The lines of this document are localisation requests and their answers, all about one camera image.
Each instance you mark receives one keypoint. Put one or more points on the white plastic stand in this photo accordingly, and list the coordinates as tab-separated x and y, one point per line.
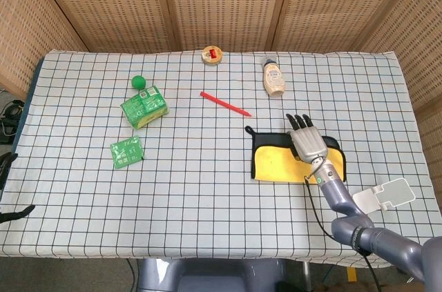
393	192

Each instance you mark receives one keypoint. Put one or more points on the green packaged sponge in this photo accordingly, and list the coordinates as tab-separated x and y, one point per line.
145	105

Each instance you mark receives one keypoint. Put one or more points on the red pen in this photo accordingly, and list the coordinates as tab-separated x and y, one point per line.
224	103

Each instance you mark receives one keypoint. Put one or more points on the metal table leg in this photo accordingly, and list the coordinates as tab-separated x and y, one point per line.
306	273

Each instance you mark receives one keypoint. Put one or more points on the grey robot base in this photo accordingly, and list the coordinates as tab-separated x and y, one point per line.
207	274

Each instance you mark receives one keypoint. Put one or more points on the round wooden box red label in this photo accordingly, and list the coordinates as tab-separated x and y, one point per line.
211	56

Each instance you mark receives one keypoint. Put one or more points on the white checkered tablecloth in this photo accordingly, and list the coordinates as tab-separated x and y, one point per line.
193	202

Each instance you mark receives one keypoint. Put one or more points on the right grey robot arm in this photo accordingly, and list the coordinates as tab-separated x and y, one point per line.
380	240

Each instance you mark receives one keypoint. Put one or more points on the woven wooden folding screen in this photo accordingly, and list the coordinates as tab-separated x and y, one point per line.
221	2

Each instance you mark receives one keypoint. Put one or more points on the green ball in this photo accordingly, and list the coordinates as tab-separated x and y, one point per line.
138	82

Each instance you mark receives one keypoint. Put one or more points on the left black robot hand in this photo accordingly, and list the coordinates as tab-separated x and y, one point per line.
7	214

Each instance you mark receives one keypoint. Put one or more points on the flat green packet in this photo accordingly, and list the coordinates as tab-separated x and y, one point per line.
126	153

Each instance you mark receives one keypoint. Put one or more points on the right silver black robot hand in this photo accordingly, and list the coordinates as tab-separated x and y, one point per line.
309	141

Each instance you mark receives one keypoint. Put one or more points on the beige sauce squeeze bottle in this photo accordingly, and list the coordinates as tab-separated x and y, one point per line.
274	81

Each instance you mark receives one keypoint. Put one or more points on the dark grey yellow cloth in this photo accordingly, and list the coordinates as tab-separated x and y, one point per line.
276	164

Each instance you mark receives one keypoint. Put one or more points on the small yellow tag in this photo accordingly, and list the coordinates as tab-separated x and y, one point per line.
351	274

